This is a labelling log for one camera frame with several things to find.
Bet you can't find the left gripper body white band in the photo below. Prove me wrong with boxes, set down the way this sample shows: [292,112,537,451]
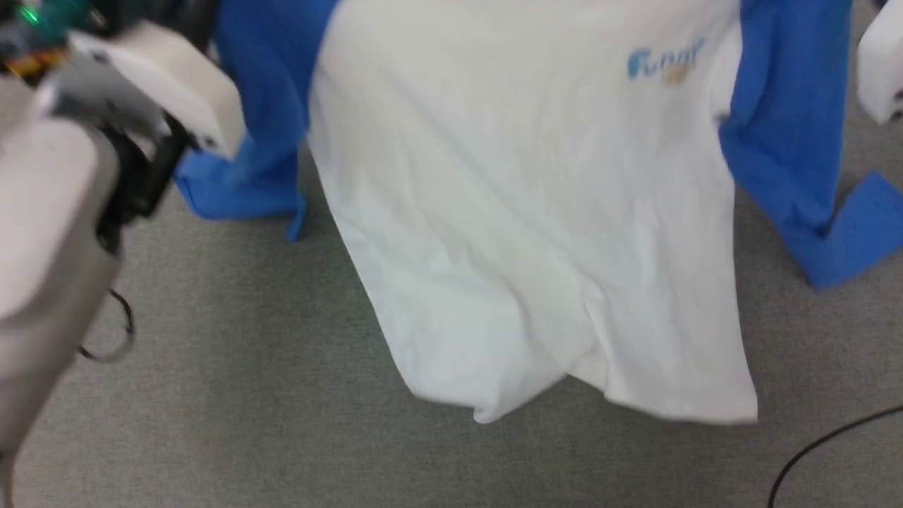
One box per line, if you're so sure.
[69,20,246,162]

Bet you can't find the grey fabric sofa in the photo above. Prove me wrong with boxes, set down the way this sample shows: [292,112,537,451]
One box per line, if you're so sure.
[0,71,903,508]

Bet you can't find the white shirt with blue sleeves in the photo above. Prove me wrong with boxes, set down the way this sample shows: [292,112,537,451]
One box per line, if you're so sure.
[173,0,903,428]

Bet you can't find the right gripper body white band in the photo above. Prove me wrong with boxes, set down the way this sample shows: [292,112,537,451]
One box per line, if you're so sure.
[856,0,903,126]

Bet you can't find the thin black cable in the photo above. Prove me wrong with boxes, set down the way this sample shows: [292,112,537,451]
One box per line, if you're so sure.
[768,405,903,508]

